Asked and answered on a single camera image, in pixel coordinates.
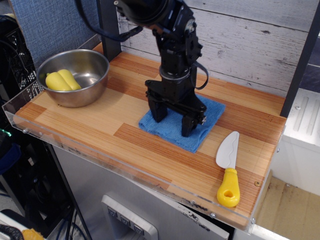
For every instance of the left black vertical post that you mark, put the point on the left black vertical post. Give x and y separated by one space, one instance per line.
108 21

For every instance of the right black vertical post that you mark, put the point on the right black vertical post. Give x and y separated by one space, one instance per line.
306 53

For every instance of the black plastic crate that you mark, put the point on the black plastic crate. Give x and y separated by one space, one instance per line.
17 70

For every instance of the white ribbed box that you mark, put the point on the white ribbed box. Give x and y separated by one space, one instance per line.
297 157

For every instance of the yellow crumpled object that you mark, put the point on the yellow crumpled object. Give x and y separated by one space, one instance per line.
31 234

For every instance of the clear acrylic table guard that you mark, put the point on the clear acrylic table guard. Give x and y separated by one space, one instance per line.
107 133

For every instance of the blue cloth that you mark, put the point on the blue cloth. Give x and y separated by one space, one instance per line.
170 128

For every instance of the blue fabric panel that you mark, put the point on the blue fabric panel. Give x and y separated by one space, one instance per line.
50 27

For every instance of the stainless steel cabinet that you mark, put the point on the stainless steel cabinet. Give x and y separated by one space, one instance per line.
93 186

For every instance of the grey control panel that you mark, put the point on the grey control panel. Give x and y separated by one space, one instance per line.
127 220

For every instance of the stainless steel bowl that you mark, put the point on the stainless steel bowl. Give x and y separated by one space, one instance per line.
90 70

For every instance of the black vertical post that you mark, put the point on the black vertical post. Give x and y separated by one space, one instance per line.
108 21
306 53

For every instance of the yellow toy pepper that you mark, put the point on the yellow toy pepper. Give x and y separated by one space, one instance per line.
62 80

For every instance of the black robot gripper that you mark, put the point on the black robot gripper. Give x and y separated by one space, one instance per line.
177 94

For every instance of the white yellow toy knife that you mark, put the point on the white yellow toy knife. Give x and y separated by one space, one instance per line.
228 194

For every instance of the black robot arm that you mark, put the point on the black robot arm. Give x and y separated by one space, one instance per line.
173 24

